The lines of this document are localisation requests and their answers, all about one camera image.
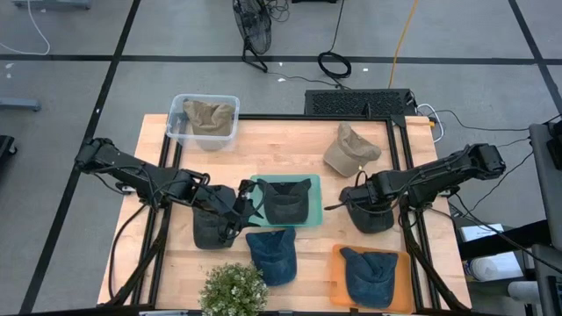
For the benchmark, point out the dark grey baseball cap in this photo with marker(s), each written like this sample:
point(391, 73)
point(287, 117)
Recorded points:
point(371, 221)
point(285, 204)
point(206, 234)

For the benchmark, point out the khaki baseball cap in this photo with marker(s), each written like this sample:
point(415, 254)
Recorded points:
point(208, 118)
point(351, 151)

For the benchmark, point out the black aluminium table frame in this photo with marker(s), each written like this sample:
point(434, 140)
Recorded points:
point(307, 117)

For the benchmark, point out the black perforated computer case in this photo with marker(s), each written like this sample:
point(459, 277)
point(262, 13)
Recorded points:
point(355, 103)

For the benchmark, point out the blue denim baseball cap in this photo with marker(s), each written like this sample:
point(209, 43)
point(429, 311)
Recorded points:
point(272, 259)
point(369, 276)

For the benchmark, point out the black furniture foot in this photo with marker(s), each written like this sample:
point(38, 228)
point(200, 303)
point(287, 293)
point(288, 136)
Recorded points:
point(6, 145)

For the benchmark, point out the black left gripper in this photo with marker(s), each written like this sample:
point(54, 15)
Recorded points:
point(246, 188)

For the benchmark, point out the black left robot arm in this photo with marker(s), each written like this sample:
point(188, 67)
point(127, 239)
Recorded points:
point(131, 173)

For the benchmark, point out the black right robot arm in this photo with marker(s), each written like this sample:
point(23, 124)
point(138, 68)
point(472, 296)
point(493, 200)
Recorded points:
point(439, 173)

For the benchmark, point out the white paper towel roll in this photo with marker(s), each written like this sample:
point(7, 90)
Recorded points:
point(496, 267)

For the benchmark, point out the black floor fan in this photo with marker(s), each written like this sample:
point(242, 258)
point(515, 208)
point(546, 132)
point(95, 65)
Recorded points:
point(254, 26)

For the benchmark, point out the clear plastic storage bin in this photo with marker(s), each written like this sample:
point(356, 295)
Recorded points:
point(175, 125)

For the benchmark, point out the grey cylinder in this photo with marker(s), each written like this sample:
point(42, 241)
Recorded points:
point(527, 292)

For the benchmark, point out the small green potted plant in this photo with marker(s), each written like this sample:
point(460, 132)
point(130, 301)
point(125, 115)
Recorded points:
point(232, 289)

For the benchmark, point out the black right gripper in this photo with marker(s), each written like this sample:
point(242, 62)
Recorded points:
point(358, 198)

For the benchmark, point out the teal plastic bin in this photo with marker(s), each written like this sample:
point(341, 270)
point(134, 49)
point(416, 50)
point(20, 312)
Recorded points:
point(317, 215)

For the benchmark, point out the orange plastic bin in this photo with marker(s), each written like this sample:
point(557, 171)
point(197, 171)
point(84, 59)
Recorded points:
point(406, 289)

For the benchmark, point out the grey furniture foot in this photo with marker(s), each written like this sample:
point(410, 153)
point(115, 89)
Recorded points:
point(19, 104)
point(52, 4)

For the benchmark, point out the white box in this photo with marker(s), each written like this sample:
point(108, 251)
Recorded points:
point(483, 231)

